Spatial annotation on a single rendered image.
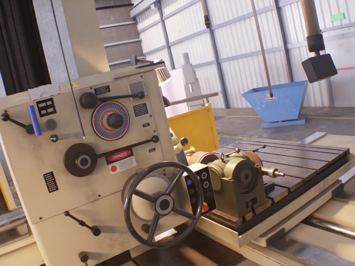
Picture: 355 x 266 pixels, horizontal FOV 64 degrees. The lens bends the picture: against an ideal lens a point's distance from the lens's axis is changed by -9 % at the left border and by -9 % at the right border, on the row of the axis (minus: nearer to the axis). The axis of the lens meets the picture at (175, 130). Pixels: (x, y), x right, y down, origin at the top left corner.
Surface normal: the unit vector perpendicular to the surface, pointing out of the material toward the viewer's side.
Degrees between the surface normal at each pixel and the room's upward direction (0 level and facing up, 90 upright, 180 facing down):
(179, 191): 90
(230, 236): 90
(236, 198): 90
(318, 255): 0
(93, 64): 90
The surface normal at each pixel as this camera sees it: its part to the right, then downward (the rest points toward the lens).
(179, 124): 0.51, 0.04
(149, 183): 0.33, -0.44
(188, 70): -0.07, 0.20
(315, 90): -0.83, 0.29
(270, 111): -0.48, 0.27
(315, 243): -0.22, -0.96
